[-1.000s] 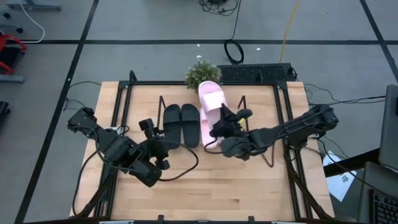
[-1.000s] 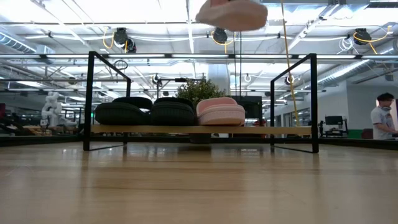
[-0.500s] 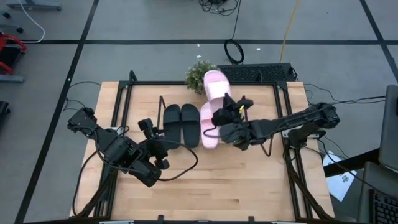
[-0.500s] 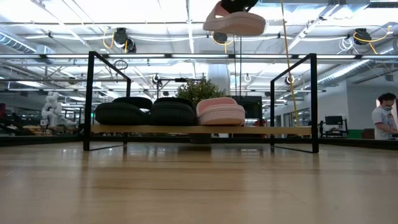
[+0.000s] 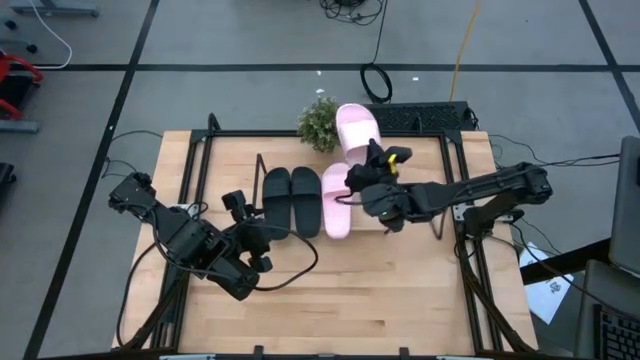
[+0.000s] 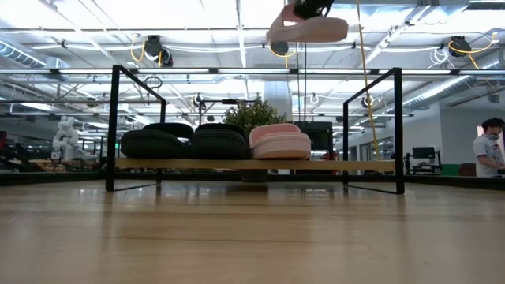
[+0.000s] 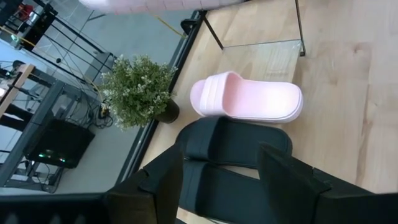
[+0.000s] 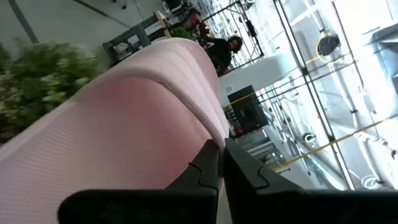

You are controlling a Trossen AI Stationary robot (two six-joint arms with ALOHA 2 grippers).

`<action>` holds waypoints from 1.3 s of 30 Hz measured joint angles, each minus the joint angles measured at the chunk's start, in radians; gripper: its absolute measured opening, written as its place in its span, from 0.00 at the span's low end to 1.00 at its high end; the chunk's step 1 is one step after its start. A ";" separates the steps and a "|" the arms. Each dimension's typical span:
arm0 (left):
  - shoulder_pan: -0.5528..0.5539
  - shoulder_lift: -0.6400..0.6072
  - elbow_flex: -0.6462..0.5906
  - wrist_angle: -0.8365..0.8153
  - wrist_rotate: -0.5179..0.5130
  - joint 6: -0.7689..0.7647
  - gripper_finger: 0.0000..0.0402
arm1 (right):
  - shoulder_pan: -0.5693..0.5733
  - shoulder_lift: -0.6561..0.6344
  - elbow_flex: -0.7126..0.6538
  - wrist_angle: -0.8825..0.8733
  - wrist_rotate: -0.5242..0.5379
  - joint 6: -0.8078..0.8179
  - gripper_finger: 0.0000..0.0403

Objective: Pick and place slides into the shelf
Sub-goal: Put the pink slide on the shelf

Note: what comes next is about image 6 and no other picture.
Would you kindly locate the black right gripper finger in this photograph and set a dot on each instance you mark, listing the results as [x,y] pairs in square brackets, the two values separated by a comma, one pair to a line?
[324,8]
[303,8]

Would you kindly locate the pink rubber slide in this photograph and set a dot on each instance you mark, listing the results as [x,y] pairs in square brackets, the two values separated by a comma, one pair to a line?
[315,31]
[280,146]

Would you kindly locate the black rubber slide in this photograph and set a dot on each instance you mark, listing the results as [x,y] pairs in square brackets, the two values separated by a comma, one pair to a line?
[152,146]
[219,146]

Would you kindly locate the small green potted plant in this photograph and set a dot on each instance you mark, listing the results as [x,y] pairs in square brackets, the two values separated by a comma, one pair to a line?
[256,112]

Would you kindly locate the person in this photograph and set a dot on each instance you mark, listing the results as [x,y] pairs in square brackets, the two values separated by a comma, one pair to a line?
[487,150]

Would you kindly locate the white robot figure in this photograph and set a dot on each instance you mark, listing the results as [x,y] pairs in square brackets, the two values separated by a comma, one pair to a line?
[67,138]

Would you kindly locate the wooden shelf black metal frame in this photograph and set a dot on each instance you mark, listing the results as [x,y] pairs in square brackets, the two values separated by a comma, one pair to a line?
[335,165]

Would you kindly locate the black metal table frame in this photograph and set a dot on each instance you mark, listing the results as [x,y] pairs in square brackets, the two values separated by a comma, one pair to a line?
[59,177]

